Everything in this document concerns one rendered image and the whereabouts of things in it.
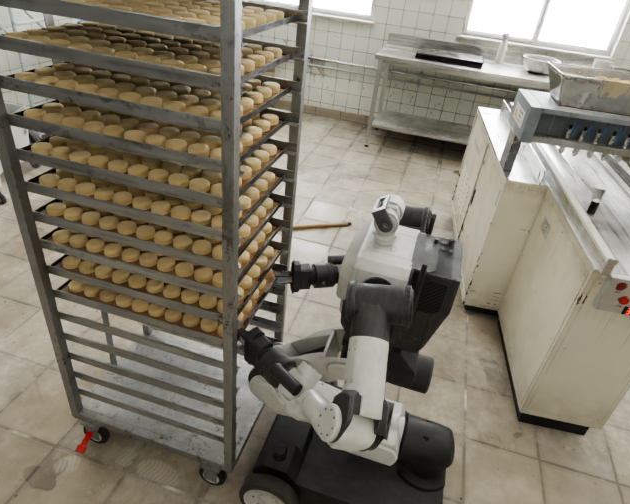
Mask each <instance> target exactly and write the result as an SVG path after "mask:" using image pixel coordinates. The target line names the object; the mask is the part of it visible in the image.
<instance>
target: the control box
mask: <svg viewBox="0 0 630 504"><path fill-rule="evenodd" d="M619 283H626V284H627V287H626V289H624V290H617V289H616V286H617V284H619ZM621 297H627V298H628V299H629V303H628V304H626V305H621V304H620V303H619V299H620V298H621ZM592 305H593V307H594V309H598V310H603V311H608V312H614V313H619V314H624V315H627V314H625V311H626V310H627V309H628V308H630V276H627V275H622V274H616V273H611V274H610V275H609V276H607V277H606V279H605V281H604V283H603V285H602V287H601V288H600V290H599V292H598V294H597V296H596V298H595V299H594V301H593V303H592ZM628 311H630V309H628ZM628 315H629V316H630V314H628Z"/></svg>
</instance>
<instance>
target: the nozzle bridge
mask: <svg viewBox="0 0 630 504"><path fill-rule="evenodd" d="M578 119H579V123H578V125H577V127H576V129H575V131H574V132H573V133H572V134H571V135H570V137H569V139H568V140H565V139H564V136H565V133H566V131H567V128H569V125H570V124H572V125H573V127H572V131H573V129H574V127H575V125H576V123H577V120H578ZM593 121H594V125H593V127H592V129H591V131H590V133H589V134H588V135H587V136H586V137H585V138H584V140H583V142H578V139H579V136H580V134H581V132H582V130H583V129H584V127H585V126H586V127H588V129H587V132H586V134H587V133H588V131H589V129H590V127H591V125H592V122H593ZM508 122H509V123H510V125H511V129H510V132H509V135H508V138H507V141H506V144H505V147H504V150H503V153H502V156H501V159H500V164H501V167H502V169H503V171H508V172H511V171H512V168H513V165H514V162H515V160H516V157H517V154H518V151H519V148H520V146H521V143H528V144H530V143H531V142H536V143H542V144H548V145H555V146H561V147H567V148H574V149H580V150H586V151H593V152H599V153H606V154H612V155H618V156H625V157H630V144H628V146H627V148H626V149H622V145H623V142H624V140H625V138H626V137H627V136H628V134H629V133H630V116H625V115H618V114H611V113H605V112H598V111H591V110H585V109H578V108H571V107H565V106H559V105H558V104H557V103H556V102H555V101H554V100H553V99H552V98H551V96H550V93H546V92H540V91H533V90H526V89H518V91H517V94H516V97H515V101H514V104H513V107H512V110H511V113H510V116H509V119H508ZM608 123H609V127H608V129H607V131H606V133H605V135H604V136H603V137H602V138H601V139H599V141H598V143H597V144H596V145H595V144H592V142H593V140H594V137H595V135H596V133H597V132H598V130H599V129H603V130H602V132H601V136H602V135H603V133H604V132H605V130H606V128H607V124H608ZM623 125H624V130H623V132H622V134H621V136H620V137H619V138H618V140H617V141H615V142H614V143H613V144H612V146H611V147H609V146H607V144H608V141H609V139H610V137H611V135H612V134H613V132H614V131H617V134H616V138H617V137H618V136H619V134H620V132H621V130H622V127H623ZM616 138H615V139H616Z"/></svg>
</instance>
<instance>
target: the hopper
mask: <svg viewBox="0 0 630 504"><path fill-rule="evenodd" d="M547 64H548V72H549V83H550V96H551V98H552V99H553V100H554V101H555V102H556V103H557V104H558V105H559V106H565V107H571V108H578V109H585V110H591V111H598V112H605V113H611V114H618V115H625V116H630V83H623V82H617V81H627V82H630V73H628V72H621V71H614V70H607V69H600V68H592V67H585V66H578V65H571V64H564V63H557V62H550V61H547ZM579 72H580V73H579ZM600 73H601V74H600ZM597 76H604V77H606V78H608V80H602V79H595V78H594V77H597ZM591 77H592V78H591ZM609 78H610V79H609ZM609 80H611V81H609Z"/></svg>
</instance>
